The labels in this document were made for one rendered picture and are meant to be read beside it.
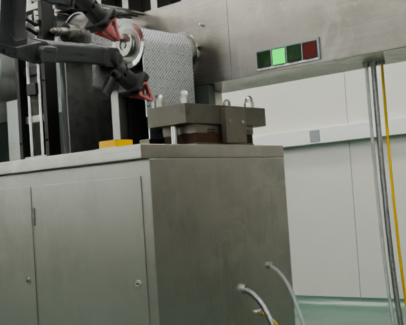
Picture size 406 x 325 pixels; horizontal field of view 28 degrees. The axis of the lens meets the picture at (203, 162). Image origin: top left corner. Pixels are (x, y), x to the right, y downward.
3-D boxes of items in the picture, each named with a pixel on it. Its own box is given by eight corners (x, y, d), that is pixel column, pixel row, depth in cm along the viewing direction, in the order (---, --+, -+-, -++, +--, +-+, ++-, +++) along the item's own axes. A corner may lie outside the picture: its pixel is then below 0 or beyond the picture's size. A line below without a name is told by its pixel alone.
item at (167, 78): (145, 117, 257) (142, 59, 258) (194, 118, 274) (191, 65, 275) (147, 117, 256) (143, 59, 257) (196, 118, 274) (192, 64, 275)
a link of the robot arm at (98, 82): (119, 50, 238) (94, 44, 241) (102, 82, 235) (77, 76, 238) (132, 71, 249) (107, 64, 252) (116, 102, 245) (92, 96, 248)
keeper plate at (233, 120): (222, 143, 253) (220, 108, 253) (242, 143, 260) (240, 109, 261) (229, 142, 251) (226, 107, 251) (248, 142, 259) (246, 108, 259)
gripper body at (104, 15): (109, 26, 250) (94, 8, 245) (87, 32, 256) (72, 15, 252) (118, 11, 253) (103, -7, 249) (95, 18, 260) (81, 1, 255)
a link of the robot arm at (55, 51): (43, 42, 202) (8, 33, 206) (39, 66, 203) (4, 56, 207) (127, 49, 241) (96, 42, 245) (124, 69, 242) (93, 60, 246)
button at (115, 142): (98, 149, 232) (98, 141, 232) (116, 149, 237) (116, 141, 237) (115, 147, 227) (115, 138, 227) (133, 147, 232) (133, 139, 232)
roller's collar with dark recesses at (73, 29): (59, 43, 276) (58, 24, 277) (73, 44, 281) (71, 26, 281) (71, 40, 272) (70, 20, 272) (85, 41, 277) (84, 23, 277)
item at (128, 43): (118, 60, 261) (112, 40, 263) (123, 61, 262) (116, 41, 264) (133, 49, 256) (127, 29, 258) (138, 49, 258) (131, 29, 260)
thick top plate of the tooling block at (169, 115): (147, 128, 251) (146, 109, 251) (229, 131, 281) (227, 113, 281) (185, 122, 240) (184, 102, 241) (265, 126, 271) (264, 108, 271)
